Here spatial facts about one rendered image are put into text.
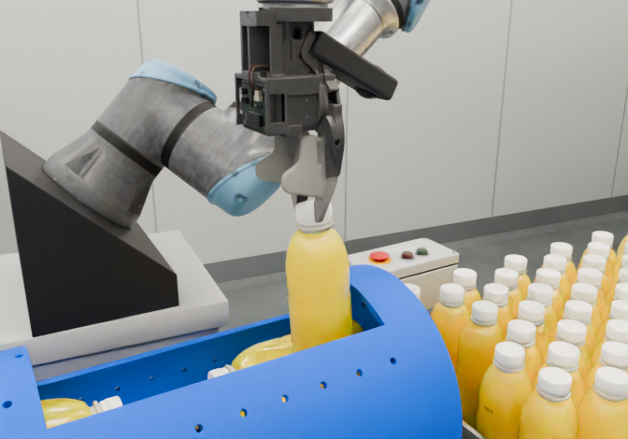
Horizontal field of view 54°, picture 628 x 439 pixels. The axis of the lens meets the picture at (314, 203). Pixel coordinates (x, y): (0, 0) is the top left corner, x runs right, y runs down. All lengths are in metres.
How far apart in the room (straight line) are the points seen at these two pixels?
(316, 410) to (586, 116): 4.37
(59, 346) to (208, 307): 0.19
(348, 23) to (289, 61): 0.38
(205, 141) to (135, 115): 0.11
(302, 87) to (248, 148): 0.28
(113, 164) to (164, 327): 0.23
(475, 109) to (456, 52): 0.41
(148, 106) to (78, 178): 0.14
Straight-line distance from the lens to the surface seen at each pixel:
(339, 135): 0.60
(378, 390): 0.65
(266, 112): 0.57
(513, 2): 4.28
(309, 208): 0.64
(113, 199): 0.89
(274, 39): 0.59
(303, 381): 0.62
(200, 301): 0.88
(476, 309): 0.98
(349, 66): 0.63
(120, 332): 0.86
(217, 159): 0.85
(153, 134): 0.89
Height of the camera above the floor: 1.54
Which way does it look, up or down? 18 degrees down
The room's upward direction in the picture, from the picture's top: straight up
